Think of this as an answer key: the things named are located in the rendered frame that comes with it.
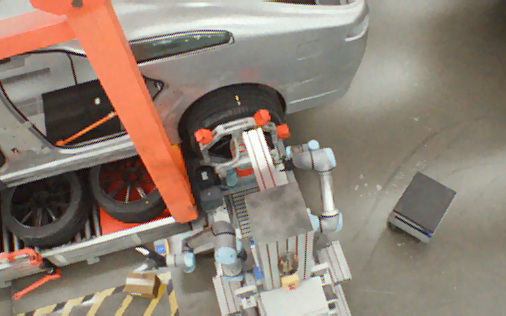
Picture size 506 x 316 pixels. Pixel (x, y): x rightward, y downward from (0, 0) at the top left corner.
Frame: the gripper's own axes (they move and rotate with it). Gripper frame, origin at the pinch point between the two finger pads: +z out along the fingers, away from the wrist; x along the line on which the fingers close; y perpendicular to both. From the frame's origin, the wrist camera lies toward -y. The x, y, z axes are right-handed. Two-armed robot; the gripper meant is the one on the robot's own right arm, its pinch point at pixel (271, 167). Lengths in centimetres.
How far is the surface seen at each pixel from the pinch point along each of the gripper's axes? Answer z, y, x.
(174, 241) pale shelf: 81, -38, 19
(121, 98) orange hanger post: 71, 136, 10
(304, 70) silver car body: -37, 43, -43
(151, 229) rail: 98, -47, 1
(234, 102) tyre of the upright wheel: 14, 35, -37
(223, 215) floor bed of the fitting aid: 42, -75, -6
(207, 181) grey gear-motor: 47, -40, -22
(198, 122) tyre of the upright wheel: 41, 25, -36
